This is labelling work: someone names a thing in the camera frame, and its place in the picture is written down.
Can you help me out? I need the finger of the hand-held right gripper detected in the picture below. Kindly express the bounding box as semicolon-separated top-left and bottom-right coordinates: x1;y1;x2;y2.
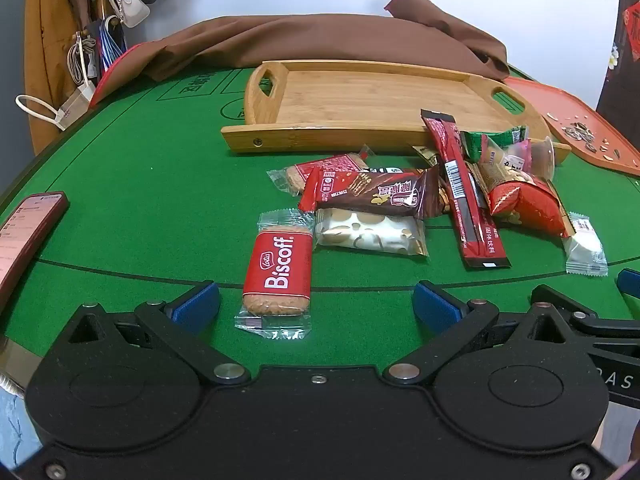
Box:
531;284;640;347
616;268;640;306

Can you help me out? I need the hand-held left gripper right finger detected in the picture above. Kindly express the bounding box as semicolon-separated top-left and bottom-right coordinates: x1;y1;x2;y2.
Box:
382;280;576;387

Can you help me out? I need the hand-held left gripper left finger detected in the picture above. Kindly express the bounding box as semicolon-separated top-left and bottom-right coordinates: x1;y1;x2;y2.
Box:
66;281;252;387

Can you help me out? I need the small white snack packet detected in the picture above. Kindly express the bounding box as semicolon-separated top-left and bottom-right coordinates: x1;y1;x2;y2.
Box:
564;211;609;277

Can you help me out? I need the red label biscuit packet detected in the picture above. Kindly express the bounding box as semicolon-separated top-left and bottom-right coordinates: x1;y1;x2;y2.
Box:
235;210;316;342

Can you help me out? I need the red puffed snack packet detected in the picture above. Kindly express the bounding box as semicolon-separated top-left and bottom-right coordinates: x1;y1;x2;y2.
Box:
487;172;571;238

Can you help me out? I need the long red stick packet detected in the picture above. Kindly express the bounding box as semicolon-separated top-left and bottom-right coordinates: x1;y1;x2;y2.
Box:
421;108;512;271

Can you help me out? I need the brown seed print packet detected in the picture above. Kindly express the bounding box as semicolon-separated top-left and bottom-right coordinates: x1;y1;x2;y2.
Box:
470;159;535;188

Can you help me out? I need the clear jelly cup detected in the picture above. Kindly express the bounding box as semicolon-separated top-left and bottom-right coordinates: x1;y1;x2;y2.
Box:
529;136;557;181

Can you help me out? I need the clear pink candy packet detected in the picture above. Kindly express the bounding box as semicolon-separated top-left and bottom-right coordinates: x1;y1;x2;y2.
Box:
479;136;532;172

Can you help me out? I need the green snack packet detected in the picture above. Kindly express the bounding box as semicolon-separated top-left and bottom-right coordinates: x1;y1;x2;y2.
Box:
459;125;529;163

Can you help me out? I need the clear red biscuit packet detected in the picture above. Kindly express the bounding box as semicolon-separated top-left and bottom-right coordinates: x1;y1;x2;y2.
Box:
266;144;377;196

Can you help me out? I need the wooden tray with handles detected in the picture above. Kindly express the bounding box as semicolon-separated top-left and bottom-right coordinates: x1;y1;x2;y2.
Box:
221;60;572;166

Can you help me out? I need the clear white nougat packet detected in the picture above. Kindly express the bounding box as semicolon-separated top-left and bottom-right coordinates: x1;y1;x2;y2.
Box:
312;208;430;261

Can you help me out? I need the brown chocolate wafer packet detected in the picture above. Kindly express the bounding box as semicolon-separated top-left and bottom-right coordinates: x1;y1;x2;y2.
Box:
298;166;441;220

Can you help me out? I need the pile of seed shells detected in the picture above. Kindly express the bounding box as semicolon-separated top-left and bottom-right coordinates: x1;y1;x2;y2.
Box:
545;110;636;161

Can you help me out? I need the smartphone with red case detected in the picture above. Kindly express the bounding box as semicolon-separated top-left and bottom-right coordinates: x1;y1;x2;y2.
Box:
0;191;70;313

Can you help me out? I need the dark brown door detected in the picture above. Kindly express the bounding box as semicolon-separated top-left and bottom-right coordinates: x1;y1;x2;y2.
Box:
594;0;640;126

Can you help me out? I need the orange plastic tray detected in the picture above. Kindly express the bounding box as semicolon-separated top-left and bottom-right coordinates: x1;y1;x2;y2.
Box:
502;76;640;177

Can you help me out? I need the light blue clothing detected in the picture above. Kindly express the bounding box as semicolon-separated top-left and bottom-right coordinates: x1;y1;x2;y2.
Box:
0;385;43;466

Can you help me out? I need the white paper bag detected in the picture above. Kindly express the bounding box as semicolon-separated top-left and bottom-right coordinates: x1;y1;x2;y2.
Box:
15;82;97;132

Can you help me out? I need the red paper decoration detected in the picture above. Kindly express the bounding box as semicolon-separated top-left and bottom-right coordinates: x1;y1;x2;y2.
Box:
621;1;640;63

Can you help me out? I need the blue striped bag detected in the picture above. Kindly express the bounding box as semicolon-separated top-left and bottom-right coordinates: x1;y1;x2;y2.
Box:
96;16;130;83

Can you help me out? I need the brown cloth with red trim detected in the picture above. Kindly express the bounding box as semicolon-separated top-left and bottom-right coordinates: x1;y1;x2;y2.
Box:
89;0;510;110

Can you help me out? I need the small grey pouch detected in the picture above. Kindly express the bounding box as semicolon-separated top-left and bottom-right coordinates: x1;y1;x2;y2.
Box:
114;0;151;29

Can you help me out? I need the orange-brown coat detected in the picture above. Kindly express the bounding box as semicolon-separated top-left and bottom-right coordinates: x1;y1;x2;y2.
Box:
24;0;103;156

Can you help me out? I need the grey strap bundle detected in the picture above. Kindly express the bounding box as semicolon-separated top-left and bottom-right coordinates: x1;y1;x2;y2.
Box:
66;31;99;88

